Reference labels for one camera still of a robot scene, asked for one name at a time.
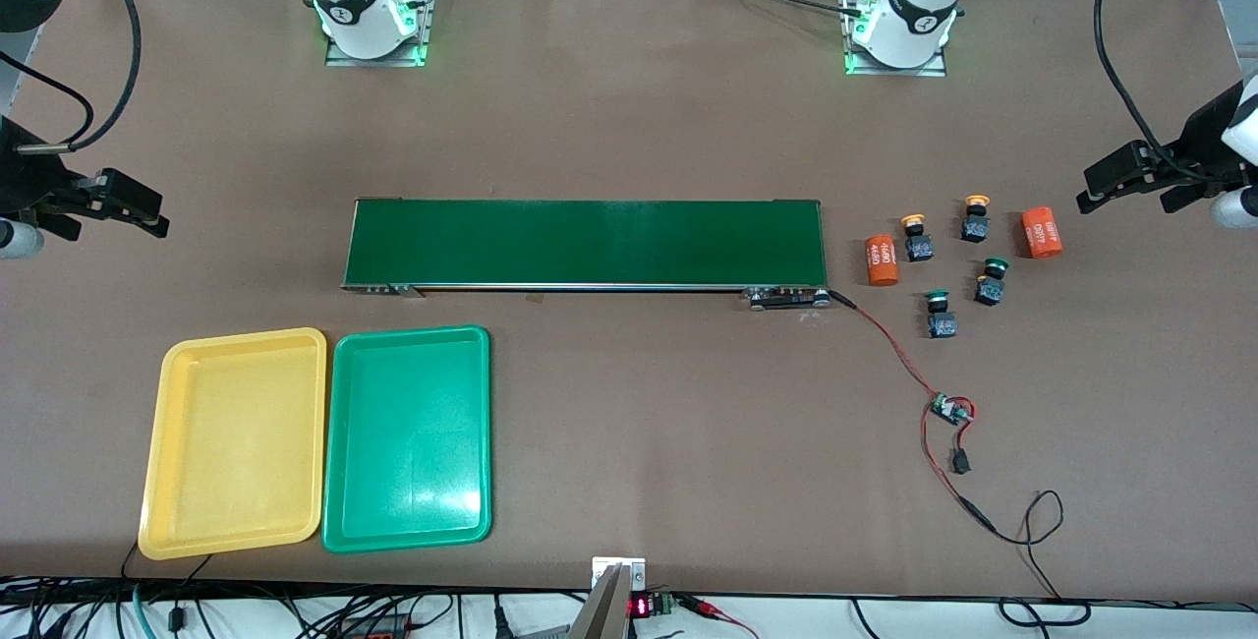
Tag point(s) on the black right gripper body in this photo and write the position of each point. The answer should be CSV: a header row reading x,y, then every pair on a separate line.
x,y
22,179

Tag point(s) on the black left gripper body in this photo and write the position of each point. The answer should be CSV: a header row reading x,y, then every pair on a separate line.
x,y
1201,136

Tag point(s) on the orange cylindrical battery cell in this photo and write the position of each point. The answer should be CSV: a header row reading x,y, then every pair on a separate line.
x,y
1042,233
882,261

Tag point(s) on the yellow push button switch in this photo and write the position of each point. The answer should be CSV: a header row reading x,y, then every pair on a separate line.
x,y
919,248
974,226

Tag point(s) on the green push button switch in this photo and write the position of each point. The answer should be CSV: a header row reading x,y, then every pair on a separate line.
x,y
942,324
989,290

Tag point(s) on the yellow plastic tray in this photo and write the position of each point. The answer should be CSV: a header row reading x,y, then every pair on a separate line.
x,y
236,442

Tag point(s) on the small green circuit board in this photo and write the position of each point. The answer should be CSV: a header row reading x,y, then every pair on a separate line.
x,y
948,408

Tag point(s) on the small black connector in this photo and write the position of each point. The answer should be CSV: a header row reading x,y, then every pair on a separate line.
x,y
960,463

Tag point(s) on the green plastic tray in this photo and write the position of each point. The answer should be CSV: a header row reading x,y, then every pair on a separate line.
x,y
408,442

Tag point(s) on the green conveyor belt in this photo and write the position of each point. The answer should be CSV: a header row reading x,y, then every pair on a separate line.
x,y
590,241

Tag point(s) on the red plug connector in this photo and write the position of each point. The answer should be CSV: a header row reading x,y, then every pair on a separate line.
x,y
373,631

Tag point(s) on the red clip lead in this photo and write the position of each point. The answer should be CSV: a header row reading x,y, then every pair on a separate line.
x,y
713,609

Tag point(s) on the grey metal bar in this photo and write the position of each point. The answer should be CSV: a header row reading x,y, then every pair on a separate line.
x,y
600,614

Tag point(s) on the red digit display module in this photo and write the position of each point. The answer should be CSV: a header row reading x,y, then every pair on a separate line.
x,y
641,607

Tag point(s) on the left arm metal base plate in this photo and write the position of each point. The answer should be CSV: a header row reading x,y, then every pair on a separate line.
x,y
899,72

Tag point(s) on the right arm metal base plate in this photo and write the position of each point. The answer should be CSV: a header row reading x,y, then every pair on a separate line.
x,y
373,61

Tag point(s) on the silver mounting bracket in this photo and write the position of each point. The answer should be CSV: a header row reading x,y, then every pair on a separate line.
x,y
601,568

